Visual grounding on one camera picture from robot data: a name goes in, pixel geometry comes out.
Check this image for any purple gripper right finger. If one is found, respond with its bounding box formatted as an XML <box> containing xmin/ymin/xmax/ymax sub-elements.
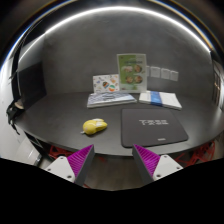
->
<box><xmin>131</xmin><ymin>143</ymin><xmax>184</xmax><ymax>186</ymax></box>

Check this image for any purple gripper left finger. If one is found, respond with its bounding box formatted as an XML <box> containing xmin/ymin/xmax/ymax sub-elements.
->
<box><xmin>44</xmin><ymin>143</ymin><xmax>96</xmax><ymax>187</ymax></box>

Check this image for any yellow computer mouse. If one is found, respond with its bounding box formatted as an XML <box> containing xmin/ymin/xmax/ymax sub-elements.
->
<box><xmin>82</xmin><ymin>118</ymin><xmax>108</xmax><ymax>135</ymax></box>

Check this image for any black mouse pad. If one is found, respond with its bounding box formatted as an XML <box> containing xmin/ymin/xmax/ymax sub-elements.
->
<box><xmin>121</xmin><ymin>109</ymin><xmax>188</xmax><ymax>148</ymax></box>

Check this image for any white and blue book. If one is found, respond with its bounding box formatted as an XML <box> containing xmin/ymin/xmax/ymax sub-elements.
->
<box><xmin>139</xmin><ymin>91</ymin><xmax>182</xmax><ymax>110</ymax></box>

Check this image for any striped grey book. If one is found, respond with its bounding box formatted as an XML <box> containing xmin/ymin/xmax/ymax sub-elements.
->
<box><xmin>87</xmin><ymin>92</ymin><xmax>137</xmax><ymax>108</ymax></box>

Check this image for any white sticker card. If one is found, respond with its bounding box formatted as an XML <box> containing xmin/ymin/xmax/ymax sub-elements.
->
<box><xmin>93</xmin><ymin>74</ymin><xmax>120</xmax><ymax>93</ymax></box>

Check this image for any dark monitor panel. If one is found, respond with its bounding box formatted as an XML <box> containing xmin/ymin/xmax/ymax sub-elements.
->
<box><xmin>18</xmin><ymin>63</ymin><xmax>47</xmax><ymax>109</ymax></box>

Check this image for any green picture book upright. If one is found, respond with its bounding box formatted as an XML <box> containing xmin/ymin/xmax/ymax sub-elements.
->
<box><xmin>117</xmin><ymin>53</ymin><xmax>147</xmax><ymax>93</ymax></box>

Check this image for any red table frame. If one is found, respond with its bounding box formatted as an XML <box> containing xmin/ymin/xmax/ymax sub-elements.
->
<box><xmin>175</xmin><ymin>141</ymin><xmax>215</xmax><ymax>167</ymax></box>

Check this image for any white wall socket row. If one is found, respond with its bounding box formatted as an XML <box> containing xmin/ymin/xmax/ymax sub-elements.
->
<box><xmin>147</xmin><ymin>66</ymin><xmax>179</xmax><ymax>82</ymax></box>

